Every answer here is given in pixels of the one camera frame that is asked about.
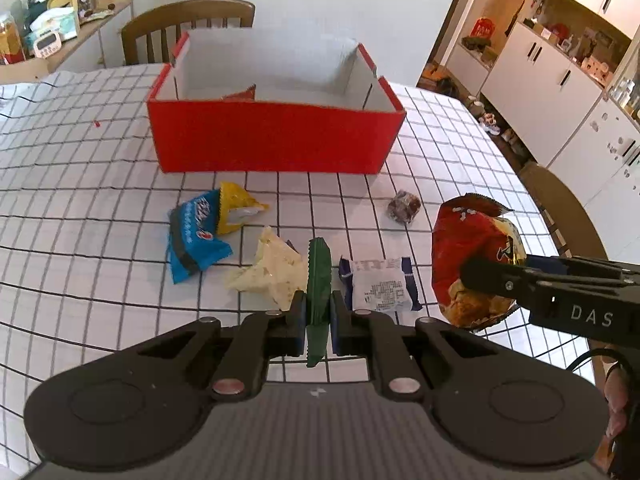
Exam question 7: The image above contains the white and navy snack packet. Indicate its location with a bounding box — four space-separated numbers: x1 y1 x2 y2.
338 257 420 314

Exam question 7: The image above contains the pale cream snack packet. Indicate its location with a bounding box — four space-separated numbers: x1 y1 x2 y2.
224 226 308 311

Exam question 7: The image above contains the green snack packet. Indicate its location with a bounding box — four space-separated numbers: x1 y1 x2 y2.
306 237 332 367

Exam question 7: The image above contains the blue snack packet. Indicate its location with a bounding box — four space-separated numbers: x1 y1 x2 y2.
168 190 232 284

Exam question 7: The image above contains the red chips bag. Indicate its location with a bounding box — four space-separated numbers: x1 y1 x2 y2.
432 193 527 330

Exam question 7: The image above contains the yellow snack packet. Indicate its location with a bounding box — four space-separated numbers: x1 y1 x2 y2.
216 182 269 235

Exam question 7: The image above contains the small dark candy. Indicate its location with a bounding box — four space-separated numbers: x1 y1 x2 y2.
386 190 422 226

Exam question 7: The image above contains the person's right hand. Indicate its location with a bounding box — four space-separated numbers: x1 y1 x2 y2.
604 362 639 479

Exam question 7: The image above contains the white checkered tablecloth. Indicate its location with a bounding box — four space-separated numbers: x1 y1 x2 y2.
0 63 599 478

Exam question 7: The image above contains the white storage cabinet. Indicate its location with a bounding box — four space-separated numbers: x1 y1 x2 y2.
442 0 639 262

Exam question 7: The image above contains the red cardboard box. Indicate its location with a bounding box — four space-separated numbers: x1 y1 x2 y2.
146 28 406 174

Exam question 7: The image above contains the orange snack in box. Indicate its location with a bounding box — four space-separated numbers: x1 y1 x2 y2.
221 84 256 102

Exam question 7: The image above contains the white side cabinet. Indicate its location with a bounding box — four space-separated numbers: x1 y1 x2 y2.
0 0 134 84

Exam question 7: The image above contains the brown wooden chair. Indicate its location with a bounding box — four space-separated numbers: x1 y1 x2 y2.
120 0 256 66

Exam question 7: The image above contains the white digital timer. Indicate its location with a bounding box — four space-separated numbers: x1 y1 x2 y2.
32 30 63 58

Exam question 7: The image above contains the tissue box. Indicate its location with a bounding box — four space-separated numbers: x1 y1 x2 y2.
25 6 80 44

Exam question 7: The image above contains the orange drink bottle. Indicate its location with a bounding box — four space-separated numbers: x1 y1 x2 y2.
0 12 25 65

